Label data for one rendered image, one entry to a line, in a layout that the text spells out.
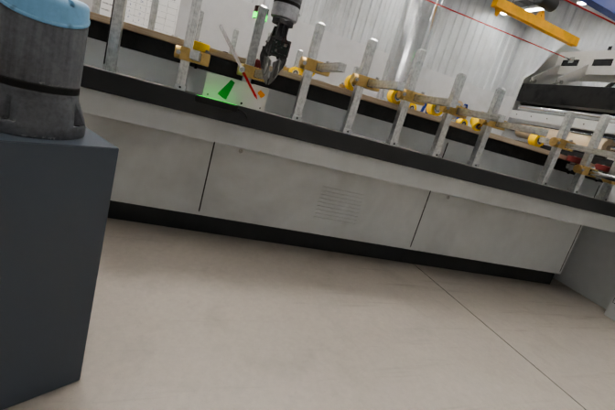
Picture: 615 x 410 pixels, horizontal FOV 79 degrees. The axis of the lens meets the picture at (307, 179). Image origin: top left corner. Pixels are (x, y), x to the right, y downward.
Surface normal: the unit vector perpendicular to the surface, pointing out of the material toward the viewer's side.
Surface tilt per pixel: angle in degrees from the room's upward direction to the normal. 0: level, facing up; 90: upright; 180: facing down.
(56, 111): 70
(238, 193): 90
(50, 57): 90
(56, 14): 85
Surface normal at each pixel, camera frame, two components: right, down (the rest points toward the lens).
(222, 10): 0.33, 0.29
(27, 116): 0.53, -0.03
